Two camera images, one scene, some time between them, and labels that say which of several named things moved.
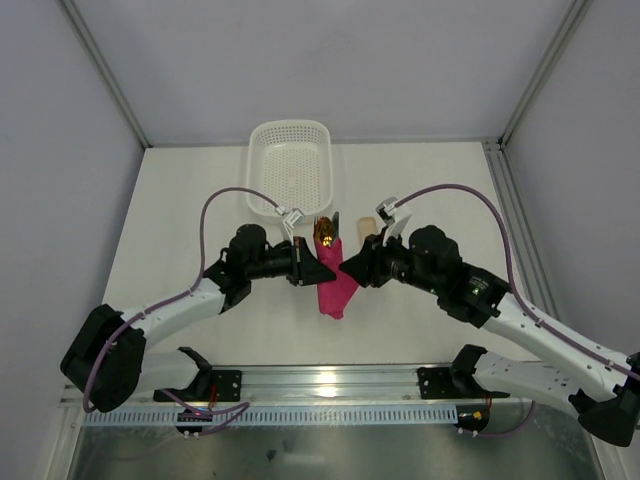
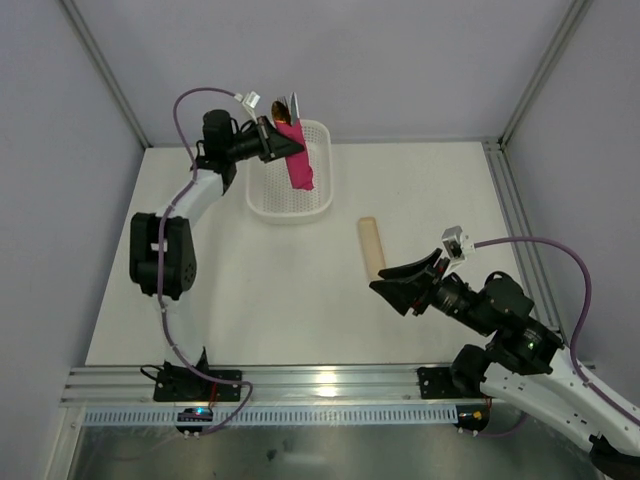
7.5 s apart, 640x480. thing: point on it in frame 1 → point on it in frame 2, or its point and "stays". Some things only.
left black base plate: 218,386 stays
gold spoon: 323,230 → 280,113
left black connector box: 192,430 stays
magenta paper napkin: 334,295 → 298,165
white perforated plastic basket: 290,162 stays
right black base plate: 439,383 stays
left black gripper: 296,262 → 268,140
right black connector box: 472,417 stays
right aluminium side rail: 518,231 stays
